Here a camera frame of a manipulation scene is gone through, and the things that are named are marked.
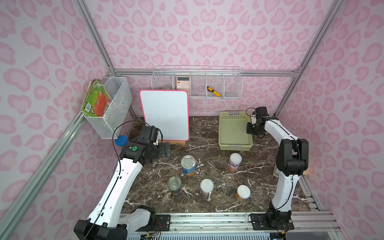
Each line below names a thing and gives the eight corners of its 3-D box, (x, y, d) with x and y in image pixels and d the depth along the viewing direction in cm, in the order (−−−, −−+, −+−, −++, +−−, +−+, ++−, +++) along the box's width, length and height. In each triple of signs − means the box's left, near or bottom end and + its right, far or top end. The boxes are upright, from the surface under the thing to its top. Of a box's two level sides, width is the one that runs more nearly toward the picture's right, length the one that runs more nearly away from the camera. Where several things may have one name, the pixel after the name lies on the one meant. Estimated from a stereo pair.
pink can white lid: (228, 172, 92) (231, 163, 83) (227, 162, 96) (230, 152, 87) (238, 172, 92) (243, 163, 83) (237, 162, 96) (241, 152, 87)
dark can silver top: (169, 196, 83) (166, 190, 75) (170, 183, 88) (167, 176, 80) (181, 196, 83) (179, 190, 75) (182, 183, 88) (180, 176, 79)
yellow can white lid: (200, 200, 82) (200, 192, 71) (200, 188, 86) (200, 178, 75) (212, 200, 82) (214, 192, 71) (211, 188, 86) (213, 178, 75)
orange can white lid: (236, 201, 81) (238, 197, 76) (234, 189, 85) (236, 184, 80) (248, 201, 81) (252, 197, 76) (245, 189, 85) (249, 184, 80)
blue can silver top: (182, 176, 91) (180, 168, 82) (182, 164, 96) (181, 155, 87) (196, 176, 91) (195, 168, 82) (196, 164, 96) (195, 155, 87)
